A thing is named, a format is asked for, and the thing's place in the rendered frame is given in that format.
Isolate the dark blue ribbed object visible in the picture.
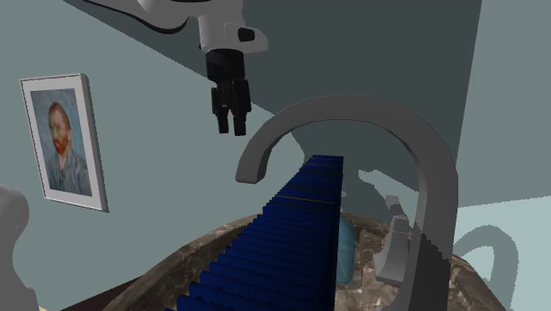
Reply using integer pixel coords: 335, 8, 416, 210
165, 154, 345, 311

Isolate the framed portrait painting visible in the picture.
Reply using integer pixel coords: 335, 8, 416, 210
19, 72, 110, 214

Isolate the brown marble sink basin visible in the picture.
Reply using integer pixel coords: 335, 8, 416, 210
101, 212, 509, 311

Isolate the grey curved faucet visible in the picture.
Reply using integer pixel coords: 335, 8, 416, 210
234, 95, 459, 311

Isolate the teal rounded object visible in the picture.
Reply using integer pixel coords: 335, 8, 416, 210
335, 215, 358, 285

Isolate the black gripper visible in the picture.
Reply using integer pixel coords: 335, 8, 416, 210
205, 48, 253, 137

